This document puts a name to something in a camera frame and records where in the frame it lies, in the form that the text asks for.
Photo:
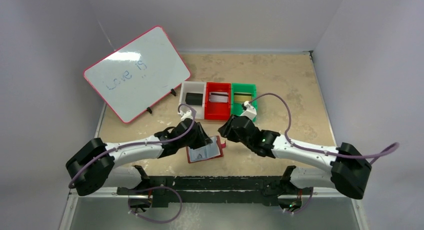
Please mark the red leather card holder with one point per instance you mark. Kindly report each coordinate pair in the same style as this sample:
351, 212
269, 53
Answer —
215, 141

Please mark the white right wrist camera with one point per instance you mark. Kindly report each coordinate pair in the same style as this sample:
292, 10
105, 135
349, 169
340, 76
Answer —
249, 111

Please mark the gold card in bin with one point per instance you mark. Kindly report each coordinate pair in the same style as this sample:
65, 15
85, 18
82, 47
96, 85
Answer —
242, 97

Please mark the white plastic bin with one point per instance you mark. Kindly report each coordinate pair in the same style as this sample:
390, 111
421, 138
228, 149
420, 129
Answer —
194, 87

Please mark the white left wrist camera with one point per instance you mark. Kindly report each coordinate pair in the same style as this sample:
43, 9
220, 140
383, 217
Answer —
189, 114

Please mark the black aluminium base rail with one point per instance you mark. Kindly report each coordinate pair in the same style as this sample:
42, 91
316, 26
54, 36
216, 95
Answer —
284, 191

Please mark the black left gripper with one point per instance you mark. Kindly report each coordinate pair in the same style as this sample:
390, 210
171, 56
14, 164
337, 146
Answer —
200, 137

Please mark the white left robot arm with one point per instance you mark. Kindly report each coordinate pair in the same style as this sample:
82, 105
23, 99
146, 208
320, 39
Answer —
91, 166

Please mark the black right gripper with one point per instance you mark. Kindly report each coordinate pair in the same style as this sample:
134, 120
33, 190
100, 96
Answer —
232, 128

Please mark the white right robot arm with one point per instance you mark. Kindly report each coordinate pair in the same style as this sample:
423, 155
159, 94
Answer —
342, 168

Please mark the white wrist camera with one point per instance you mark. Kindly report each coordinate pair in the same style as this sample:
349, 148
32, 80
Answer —
189, 114
249, 111

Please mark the red plastic bin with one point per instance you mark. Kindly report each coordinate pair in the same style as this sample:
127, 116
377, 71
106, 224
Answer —
217, 111

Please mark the green plastic bin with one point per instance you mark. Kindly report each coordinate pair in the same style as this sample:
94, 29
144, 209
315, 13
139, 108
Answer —
236, 108

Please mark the pink framed whiteboard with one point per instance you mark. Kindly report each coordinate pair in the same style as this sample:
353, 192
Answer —
139, 74

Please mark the black card in bin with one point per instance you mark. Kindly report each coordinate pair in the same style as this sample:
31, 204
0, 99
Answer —
194, 99

